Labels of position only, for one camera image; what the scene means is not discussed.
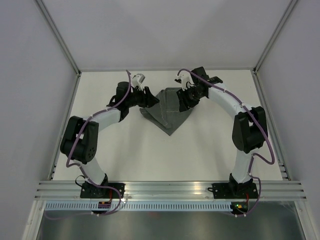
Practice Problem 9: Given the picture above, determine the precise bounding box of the left aluminium frame post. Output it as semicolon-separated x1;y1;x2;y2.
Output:
34;0;81;76

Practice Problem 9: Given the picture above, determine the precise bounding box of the white slotted cable duct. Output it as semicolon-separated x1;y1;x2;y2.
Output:
45;200;232;212

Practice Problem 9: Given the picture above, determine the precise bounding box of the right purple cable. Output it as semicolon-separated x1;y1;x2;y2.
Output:
177;68;276;219

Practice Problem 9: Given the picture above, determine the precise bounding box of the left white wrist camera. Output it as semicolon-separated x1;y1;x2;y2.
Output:
131;73;145;91

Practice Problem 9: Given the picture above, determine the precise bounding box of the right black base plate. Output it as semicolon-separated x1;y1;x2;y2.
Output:
207;182;259;200

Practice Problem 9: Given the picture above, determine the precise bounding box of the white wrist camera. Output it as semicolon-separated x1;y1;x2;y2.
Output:
174;74;193;91
131;73;145;91

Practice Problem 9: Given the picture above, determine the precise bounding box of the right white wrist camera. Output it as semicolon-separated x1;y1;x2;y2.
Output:
174;74;193;91

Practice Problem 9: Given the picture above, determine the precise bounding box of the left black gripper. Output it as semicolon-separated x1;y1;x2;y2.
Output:
126;85;160;109

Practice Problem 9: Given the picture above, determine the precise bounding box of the right aluminium frame post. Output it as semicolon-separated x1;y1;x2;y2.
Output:
251;0;300;75

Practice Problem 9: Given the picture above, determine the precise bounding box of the grey cloth napkin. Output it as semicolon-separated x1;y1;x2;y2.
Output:
139;87;193;136

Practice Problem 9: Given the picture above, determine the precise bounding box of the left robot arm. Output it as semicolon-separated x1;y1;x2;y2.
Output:
60;81;160;198

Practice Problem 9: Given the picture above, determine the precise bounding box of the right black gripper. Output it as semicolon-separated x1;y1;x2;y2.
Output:
176;85;204;113

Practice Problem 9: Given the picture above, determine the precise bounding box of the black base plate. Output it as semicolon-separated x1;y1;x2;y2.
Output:
207;182;259;200
80;182;125;199

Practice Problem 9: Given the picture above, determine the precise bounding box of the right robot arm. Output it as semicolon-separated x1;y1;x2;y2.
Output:
175;66;268;198

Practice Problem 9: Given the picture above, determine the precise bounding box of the aluminium frame post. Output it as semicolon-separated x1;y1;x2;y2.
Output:
34;0;81;76
251;0;300;75

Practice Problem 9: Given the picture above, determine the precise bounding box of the aluminium front rail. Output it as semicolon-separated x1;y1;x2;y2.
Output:
34;180;307;202

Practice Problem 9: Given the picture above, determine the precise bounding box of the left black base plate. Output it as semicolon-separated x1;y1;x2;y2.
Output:
80;182;125;199

